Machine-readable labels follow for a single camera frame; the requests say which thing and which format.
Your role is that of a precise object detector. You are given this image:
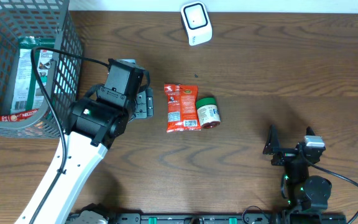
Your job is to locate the green lid jar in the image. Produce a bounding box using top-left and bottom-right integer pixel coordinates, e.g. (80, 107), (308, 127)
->
(196, 97), (221, 129)

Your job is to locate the red flat packet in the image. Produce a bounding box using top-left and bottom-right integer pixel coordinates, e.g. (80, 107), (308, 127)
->
(0, 109), (38, 122)

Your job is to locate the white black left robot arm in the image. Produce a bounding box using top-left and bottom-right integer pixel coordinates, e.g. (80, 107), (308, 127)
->
(17, 59), (154, 223)

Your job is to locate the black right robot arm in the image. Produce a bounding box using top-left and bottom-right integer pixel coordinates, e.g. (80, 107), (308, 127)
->
(263, 125), (332, 213)

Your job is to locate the red snack bag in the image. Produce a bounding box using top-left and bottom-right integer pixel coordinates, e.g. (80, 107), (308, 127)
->
(164, 84), (201, 133)

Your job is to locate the grey mesh basket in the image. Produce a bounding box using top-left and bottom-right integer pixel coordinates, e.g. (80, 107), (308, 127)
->
(0, 0), (84, 139)

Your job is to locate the green white 3M package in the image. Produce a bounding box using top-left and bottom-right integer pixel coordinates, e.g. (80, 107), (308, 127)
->
(10, 37), (55, 114)

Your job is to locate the white barcode scanner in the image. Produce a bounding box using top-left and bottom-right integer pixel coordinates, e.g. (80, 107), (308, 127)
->
(180, 1), (213, 46)

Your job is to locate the black mounting rail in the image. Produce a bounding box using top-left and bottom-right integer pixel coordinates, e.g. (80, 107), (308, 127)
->
(65, 203), (347, 224)

